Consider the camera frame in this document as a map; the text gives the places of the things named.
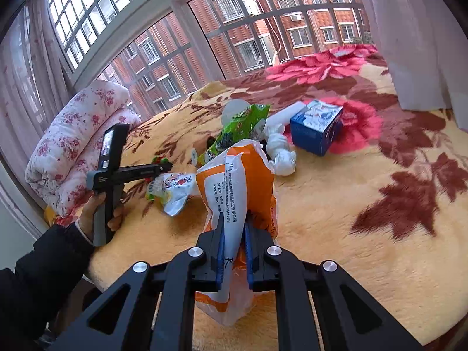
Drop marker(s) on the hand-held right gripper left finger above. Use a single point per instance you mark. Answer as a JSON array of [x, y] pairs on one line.
[[219, 259]]

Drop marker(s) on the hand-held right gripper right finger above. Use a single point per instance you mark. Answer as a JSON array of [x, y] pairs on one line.
[[249, 259]]

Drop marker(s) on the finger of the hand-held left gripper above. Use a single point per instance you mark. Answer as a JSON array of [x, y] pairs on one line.
[[146, 172]]

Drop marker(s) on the small red green wrapper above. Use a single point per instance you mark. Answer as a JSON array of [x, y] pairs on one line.
[[161, 160]]

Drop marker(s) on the orange and white plastic bag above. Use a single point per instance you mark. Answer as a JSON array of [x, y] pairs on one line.
[[219, 182]]

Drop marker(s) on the pale foam sheet roll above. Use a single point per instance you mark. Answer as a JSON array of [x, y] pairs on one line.
[[285, 115]]

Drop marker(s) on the white red-print snack wrapper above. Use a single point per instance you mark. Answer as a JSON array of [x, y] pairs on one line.
[[175, 186]]

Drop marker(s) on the folded floral quilt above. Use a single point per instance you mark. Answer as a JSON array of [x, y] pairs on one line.
[[76, 131]]

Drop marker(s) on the sheer pink curtain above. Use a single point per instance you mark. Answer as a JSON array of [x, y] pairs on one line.
[[413, 36], [22, 91]]

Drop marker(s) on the green snack bag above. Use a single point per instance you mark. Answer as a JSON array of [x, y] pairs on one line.
[[241, 124]]

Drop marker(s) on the crumpled white plastic bag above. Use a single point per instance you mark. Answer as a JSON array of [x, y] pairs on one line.
[[281, 153]]

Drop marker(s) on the yellow floral fleece blanket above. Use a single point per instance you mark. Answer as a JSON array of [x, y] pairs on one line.
[[365, 226]]

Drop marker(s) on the blue and white carton box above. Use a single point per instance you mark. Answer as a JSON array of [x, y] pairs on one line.
[[316, 128]]

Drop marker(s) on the red brick apartment building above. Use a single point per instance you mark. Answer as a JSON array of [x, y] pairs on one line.
[[285, 14]]

